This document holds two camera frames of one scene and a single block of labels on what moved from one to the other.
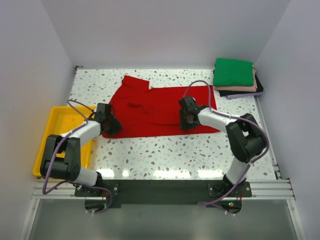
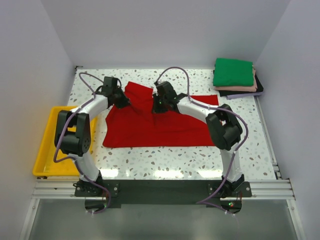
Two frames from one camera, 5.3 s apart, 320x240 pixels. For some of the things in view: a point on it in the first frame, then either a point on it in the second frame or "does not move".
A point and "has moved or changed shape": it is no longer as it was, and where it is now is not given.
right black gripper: [184, 125] -> [155, 109]
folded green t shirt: [233, 72] does not move
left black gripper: [116, 126] -> [125, 101]
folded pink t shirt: [249, 88] does not move
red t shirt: [142, 111] has moved or changed shape
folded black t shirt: [260, 89] does not move
